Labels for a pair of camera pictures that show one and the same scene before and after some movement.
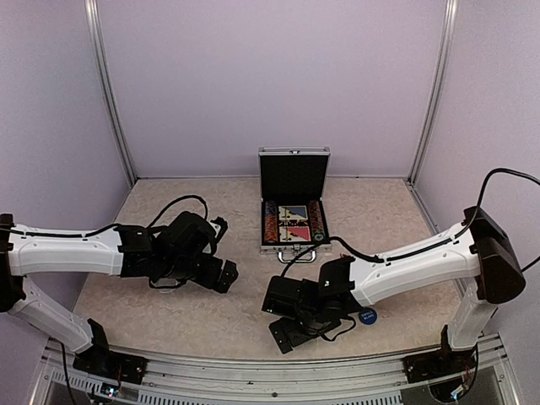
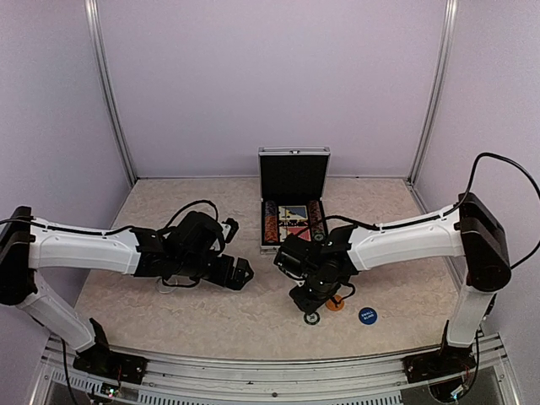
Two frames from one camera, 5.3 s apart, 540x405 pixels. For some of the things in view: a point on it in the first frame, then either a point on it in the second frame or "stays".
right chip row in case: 316,222 stays
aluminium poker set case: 295,218 stays
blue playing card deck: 293,213 stays
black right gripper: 293,335 → 306,305
